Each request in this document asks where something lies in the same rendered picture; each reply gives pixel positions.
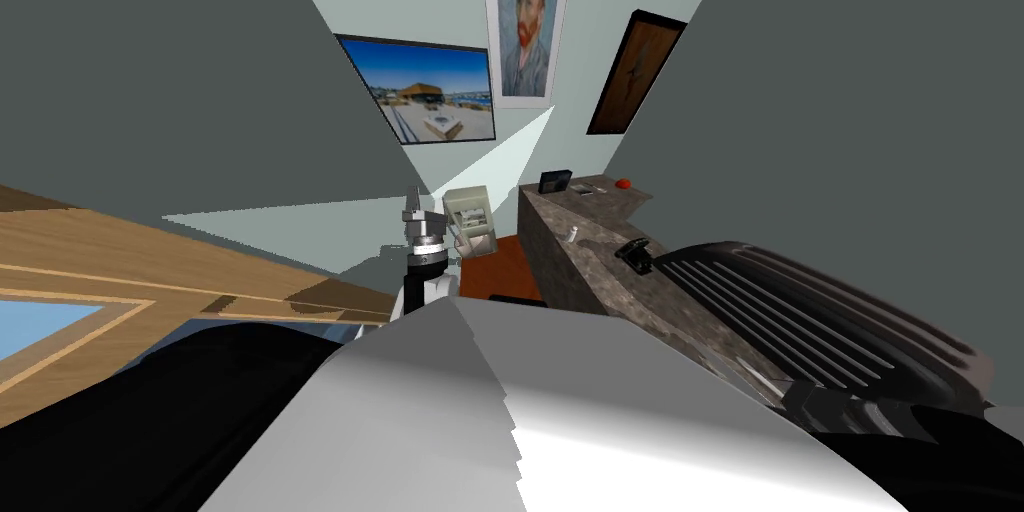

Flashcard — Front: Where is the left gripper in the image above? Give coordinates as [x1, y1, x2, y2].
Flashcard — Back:
[402, 185, 448, 241]

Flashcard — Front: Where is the framed seaside landscape picture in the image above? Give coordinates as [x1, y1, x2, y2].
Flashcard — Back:
[334, 33, 497, 146]

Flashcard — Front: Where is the grey stone counter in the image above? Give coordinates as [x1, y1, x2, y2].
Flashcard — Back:
[517, 173, 801, 409]

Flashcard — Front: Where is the framed portrait painting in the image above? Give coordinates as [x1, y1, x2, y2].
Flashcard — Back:
[479, 0, 578, 110]

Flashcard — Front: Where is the dark framed brown picture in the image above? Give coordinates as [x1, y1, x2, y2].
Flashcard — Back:
[585, 9, 689, 137]

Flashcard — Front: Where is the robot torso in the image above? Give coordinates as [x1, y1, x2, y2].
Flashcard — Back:
[198, 293, 909, 512]

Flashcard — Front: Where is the wooden door with blue pane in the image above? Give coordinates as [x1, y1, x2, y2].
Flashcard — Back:
[0, 183, 395, 429]

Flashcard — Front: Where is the black ribbed appliance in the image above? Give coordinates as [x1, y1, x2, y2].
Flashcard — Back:
[654, 239, 997, 421]

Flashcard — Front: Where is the beige wall box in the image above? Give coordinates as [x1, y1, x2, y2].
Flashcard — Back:
[442, 185, 495, 260]

